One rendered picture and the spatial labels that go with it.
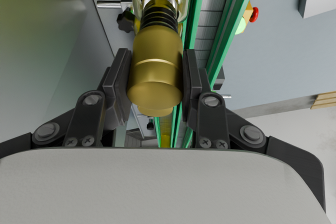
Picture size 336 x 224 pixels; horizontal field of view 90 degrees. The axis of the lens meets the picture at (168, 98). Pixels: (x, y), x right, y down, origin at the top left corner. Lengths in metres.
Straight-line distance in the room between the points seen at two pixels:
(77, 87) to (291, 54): 0.75
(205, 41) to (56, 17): 0.34
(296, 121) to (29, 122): 3.30
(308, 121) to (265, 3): 2.86
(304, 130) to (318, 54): 2.49
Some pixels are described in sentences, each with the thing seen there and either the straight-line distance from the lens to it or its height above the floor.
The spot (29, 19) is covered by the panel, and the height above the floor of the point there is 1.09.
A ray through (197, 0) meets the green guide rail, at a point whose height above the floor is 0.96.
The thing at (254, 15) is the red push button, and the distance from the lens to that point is 0.56.
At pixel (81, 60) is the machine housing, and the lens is 0.35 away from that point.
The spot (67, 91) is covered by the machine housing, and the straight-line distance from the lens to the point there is 0.31.
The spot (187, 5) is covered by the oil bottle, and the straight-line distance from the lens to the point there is 0.17.
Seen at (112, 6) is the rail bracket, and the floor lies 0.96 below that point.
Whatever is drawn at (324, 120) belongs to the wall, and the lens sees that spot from 3.41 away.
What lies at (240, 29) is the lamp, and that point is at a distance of 0.51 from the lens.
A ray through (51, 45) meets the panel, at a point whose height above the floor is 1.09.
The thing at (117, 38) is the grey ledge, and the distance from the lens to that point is 0.48.
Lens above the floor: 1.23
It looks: 31 degrees down
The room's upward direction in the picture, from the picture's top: 179 degrees counter-clockwise
